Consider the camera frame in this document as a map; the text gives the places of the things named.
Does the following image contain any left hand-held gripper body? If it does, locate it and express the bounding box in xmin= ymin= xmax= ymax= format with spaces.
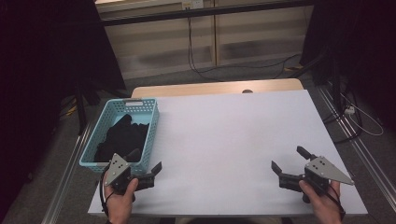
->
xmin=104 ymin=152 xmax=156 ymax=196

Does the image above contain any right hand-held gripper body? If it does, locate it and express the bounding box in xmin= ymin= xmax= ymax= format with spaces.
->
xmin=277 ymin=155 xmax=356 ymax=203

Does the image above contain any black sleeveless shirt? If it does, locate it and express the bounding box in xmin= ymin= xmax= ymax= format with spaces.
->
xmin=92 ymin=113 xmax=150 ymax=163

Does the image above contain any light blue plastic basket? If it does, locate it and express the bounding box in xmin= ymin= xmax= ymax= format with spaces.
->
xmin=78 ymin=98 xmax=161 ymax=175

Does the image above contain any person's right hand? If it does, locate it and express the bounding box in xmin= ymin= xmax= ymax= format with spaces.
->
xmin=298 ymin=179 xmax=346 ymax=224

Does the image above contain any person's left hand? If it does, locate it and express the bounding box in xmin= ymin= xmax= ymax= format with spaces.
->
xmin=104 ymin=176 xmax=139 ymax=224

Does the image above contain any white table sheet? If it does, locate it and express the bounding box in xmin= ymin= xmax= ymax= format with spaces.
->
xmin=87 ymin=89 xmax=369 ymax=217

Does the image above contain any black stand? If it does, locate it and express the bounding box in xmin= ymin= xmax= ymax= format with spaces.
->
xmin=73 ymin=78 xmax=132 ymax=136
xmin=290 ymin=49 xmax=344 ymax=106

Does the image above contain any small yellow floor item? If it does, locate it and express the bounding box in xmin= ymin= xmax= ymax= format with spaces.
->
xmin=284 ymin=63 xmax=304 ymax=72

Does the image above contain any black curtain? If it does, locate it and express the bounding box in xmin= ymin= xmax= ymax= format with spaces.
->
xmin=0 ymin=0 xmax=127 ymax=200
xmin=300 ymin=0 xmax=396 ymax=132

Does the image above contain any black horizontal bar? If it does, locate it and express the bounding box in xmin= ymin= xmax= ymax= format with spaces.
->
xmin=99 ymin=0 xmax=316 ymax=27

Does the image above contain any left hand-held gripper cable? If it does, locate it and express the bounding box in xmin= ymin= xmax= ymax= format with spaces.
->
xmin=98 ymin=169 xmax=115 ymax=218

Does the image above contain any hand-held gripper cable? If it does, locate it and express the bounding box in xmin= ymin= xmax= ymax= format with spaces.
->
xmin=98 ymin=169 xmax=115 ymax=218
xmin=323 ymin=183 xmax=347 ymax=222

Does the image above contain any right hand-held gripper cable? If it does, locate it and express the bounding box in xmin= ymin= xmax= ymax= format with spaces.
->
xmin=323 ymin=183 xmax=347 ymax=222

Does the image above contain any black floor cable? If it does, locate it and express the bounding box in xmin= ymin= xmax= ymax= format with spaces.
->
xmin=321 ymin=90 xmax=363 ymax=145

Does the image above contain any aluminium floor rail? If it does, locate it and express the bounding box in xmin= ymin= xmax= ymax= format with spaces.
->
xmin=40 ymin=122 xmax=94 ymax=224
xmin=316 ymin=85 xmax=396 ymax=204

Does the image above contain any white floor cable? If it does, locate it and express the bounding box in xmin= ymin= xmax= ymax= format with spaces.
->
xmin=340 ymin=92 xmax=385 ymax=137

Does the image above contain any yellow floor cable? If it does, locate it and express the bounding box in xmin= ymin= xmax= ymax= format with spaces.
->
xmin=60 ymin=99 xmax=78 ymax=118

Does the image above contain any light wooden post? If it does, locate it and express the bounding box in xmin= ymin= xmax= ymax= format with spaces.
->
xmin=212 ymin=0 xmax=219 ymax=66

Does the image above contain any white wall socket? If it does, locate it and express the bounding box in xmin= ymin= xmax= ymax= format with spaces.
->
xmin=181 ymin=0 xmax=205 ymax=10

